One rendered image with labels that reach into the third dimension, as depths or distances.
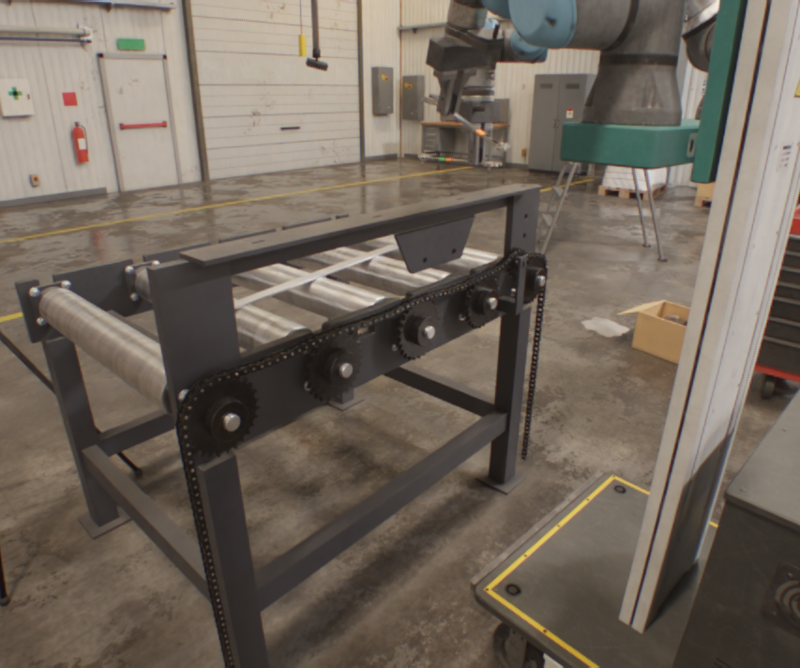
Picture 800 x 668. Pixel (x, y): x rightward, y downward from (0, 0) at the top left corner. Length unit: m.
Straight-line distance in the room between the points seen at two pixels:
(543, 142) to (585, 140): 10.99
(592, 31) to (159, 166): 10.32
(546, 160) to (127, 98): 7.71
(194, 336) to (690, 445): 0.95
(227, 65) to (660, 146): 10.99
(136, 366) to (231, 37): 10.68
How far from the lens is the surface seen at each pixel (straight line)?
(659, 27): 0.96
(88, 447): 2.18
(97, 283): 2.03
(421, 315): 1.46
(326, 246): 1.28
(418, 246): 1.50
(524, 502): 2.27
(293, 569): 1.55
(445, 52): 1.19
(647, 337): 3.65
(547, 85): 11.92
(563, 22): 0.87
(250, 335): 1.44
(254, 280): 1.92
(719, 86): 1.04
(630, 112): 0.93
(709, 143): 1.04
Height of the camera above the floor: 1.43
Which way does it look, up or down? 23 degrees down
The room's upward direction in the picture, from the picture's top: straight up
